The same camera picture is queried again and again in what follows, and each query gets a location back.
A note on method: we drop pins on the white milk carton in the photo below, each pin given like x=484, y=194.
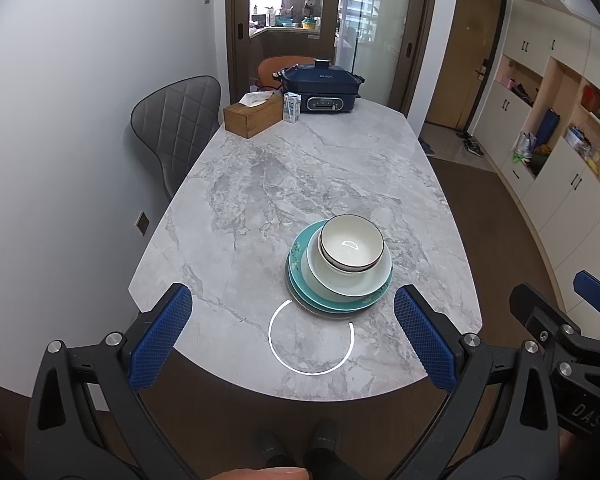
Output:
x=291, y=108

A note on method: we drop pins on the floral cream bowl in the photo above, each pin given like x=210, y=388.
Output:
x=350, y=245

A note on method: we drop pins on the orange chair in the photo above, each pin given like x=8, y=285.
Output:
x=272, y=70

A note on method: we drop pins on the red box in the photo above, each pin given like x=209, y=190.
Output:
x=591, y=100

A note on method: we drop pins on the brown entry door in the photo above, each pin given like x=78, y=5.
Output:
x=465, y=50

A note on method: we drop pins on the white shopping bag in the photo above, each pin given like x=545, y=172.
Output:
x=525, y=147

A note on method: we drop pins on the grey quilted chair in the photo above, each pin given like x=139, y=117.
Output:
x=177, y=125

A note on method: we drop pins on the blue slipper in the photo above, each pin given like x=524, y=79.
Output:
x=426, y=147

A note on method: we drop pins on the dark blue electric cooker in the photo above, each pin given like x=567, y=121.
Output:
x=320, y=87

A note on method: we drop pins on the blue bag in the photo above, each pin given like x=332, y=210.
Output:
x=547, y=127

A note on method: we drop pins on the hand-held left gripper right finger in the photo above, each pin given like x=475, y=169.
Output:
x=425, y=342

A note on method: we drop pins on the person's left foot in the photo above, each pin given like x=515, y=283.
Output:
x=270, y=450

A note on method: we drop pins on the dark sneaker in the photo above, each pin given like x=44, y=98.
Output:
x=463, y=134
x=475, y=148

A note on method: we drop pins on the person's foot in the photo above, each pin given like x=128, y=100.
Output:
x=324, y=440
x=270, y=450

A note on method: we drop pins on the white wall cabinet unit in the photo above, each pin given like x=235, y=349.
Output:
x=560, y=185

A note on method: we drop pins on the pink box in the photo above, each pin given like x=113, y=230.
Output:
x=507, y=81

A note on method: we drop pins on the grey rimmed white plate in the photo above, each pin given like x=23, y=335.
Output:
x=330, y=315

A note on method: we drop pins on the wooden tissue box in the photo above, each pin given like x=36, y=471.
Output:
x=252, y=120

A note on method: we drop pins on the teal floral plate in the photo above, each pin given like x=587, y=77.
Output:
x=298, y=260
x=325, y=308

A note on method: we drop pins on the large white bowl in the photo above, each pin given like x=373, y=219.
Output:
x=350, y=285

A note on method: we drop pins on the brown framed glass sliding door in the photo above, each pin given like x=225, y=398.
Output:
x=237, y=60

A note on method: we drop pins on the person's right foot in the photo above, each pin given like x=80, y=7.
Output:
x=324, y=440

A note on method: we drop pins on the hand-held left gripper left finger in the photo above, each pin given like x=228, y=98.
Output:
x=160, y=340

